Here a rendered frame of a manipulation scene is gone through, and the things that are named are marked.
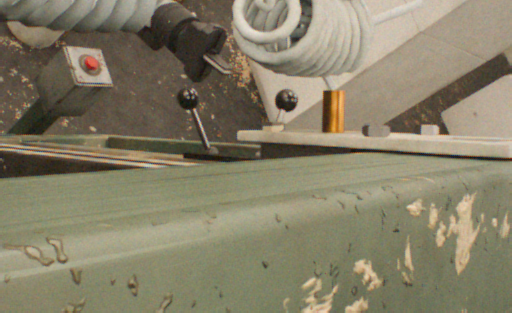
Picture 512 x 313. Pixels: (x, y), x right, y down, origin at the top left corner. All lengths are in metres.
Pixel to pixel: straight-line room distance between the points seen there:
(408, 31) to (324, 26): 2.89
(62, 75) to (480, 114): 4.72
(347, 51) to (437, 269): 0.22
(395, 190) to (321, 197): 0.04
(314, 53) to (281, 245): 0.26
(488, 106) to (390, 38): 2.71
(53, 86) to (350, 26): 1.34
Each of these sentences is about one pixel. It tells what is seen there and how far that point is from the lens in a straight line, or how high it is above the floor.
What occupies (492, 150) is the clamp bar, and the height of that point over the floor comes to 1.95.
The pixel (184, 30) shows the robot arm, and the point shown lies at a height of 1.36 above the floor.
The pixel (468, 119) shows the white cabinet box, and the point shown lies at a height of 0.22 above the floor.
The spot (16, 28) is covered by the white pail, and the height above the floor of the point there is 0.04.
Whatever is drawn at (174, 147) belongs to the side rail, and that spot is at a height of 1.12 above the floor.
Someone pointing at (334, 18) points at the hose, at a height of 1.90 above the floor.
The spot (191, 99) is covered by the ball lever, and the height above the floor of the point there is 1.46.
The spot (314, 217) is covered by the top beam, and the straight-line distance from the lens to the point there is 0.17.
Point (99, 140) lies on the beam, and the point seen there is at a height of 0.90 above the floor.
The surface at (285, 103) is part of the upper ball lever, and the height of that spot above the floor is 1.55.
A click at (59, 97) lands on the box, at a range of 1.68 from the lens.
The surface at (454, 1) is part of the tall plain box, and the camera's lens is 3.20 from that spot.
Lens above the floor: 2.06
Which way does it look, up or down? 36 degrees down
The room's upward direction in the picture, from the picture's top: 55 degrees clockwise
